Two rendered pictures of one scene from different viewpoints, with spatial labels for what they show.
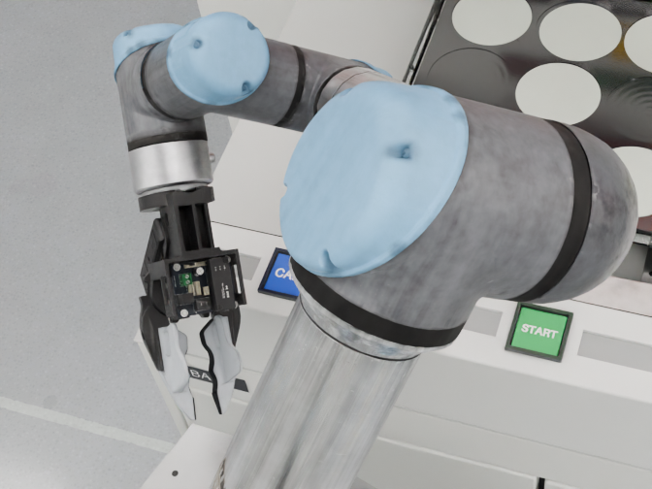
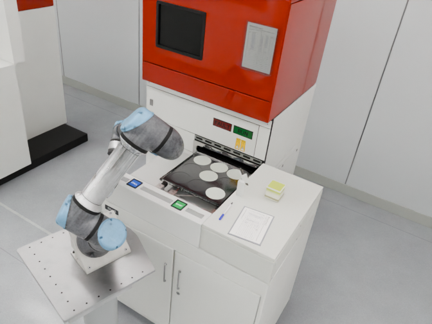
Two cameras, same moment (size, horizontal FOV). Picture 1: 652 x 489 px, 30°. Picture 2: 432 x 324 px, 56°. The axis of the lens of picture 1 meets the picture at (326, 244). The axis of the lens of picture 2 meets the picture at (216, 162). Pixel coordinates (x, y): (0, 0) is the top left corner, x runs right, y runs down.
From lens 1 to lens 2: 0.91 m
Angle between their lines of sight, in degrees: 22
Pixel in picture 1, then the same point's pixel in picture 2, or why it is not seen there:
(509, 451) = (168, 239)
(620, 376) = (191, 216)
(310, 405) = (115, 156)
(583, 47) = (218, 170)
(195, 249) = not seen: hidden behind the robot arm
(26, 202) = not seen: hidden behind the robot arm
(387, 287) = (132, 135)
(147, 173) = (111, 145)
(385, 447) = (143, 237)
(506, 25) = (204, 162)
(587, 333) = (188, 208)
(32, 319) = not seen: hidden behind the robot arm
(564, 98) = (209, 177)
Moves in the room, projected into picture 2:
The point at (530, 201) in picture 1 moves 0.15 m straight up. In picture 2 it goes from (159, 130) to (160, 90)
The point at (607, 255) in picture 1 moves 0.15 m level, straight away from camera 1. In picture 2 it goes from (171, 146) to (191, 130)
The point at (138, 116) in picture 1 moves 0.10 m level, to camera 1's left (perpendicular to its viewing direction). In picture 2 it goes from (114, 135) to (92, 132)
